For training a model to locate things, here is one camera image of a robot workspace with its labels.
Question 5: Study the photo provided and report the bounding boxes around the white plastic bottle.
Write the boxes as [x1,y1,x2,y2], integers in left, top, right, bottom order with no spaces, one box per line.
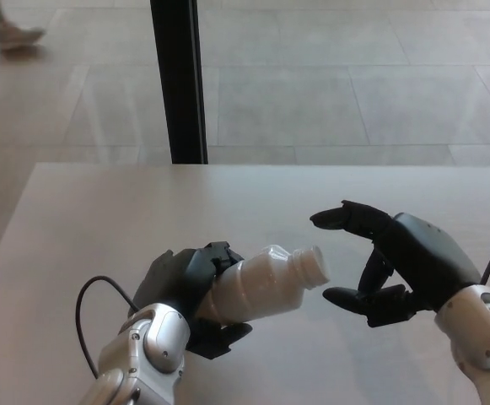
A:
[193,243,313,328]

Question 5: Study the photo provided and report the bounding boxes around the white screw cap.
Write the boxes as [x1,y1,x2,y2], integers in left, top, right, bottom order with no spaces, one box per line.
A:
[298,245,331,291]

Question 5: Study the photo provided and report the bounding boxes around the black vertical frame post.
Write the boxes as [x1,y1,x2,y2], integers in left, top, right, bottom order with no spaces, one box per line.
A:
[149,0,209,165]

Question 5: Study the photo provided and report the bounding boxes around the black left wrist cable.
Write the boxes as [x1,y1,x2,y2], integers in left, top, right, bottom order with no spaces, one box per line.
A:
[74,275,141,380]

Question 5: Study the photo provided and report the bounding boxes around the beige shoe of passer-by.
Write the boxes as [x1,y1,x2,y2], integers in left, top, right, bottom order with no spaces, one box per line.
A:
[0,20,47,52]

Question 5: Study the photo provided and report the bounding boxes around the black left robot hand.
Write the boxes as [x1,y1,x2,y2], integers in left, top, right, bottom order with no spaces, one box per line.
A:
[132,240,254,361]

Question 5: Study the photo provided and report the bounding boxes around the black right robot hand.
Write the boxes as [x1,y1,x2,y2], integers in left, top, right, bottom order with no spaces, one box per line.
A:
[310,200,483,329]

